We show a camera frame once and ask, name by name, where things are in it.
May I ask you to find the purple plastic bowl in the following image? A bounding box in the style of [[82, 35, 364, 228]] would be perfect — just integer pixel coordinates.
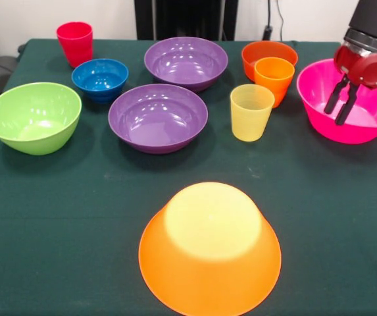
[[143, 36, 229, 93], [107, 83, 209, 155]]

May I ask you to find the yellow plastic cup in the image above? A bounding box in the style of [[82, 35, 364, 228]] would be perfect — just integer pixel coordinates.
[[230, 84, 276, 143]]

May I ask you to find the small red-orange plastic bowl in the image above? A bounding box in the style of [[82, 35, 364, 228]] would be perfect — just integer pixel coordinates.
[[241, 40, 299, 83]]

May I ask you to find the light green plastic bowl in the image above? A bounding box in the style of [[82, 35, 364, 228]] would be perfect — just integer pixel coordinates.
[[0, 82, 83, 156]]

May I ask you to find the large pink plastic bowl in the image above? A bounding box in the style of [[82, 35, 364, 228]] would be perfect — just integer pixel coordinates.
[[296, 59, 377, 145]]

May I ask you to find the black hanging cable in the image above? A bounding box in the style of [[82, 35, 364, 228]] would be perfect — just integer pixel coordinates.
[[262, 0, 284, 42]]

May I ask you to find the orange plastic cup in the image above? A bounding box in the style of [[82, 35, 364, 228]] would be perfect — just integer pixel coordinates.
[[254, 57, 295, 109]]

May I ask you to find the large orange plastic bowl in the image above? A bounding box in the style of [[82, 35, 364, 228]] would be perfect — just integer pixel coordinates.
[[138, 182, 282, 316]]

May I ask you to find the blue plastic bowl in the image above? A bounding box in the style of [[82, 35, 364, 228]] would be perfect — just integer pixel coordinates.
[[71, 58, 130, 103]]

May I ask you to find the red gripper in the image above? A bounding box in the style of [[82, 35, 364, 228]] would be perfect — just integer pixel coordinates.
[[323, 45, 377, 126]]

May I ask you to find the red plastic cup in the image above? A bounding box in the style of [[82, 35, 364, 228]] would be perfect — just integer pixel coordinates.
[[56, 21, 94, 68]]

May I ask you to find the dark green tablecloth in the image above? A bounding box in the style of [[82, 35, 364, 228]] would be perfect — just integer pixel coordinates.
[[0, 38, 377, 316]]

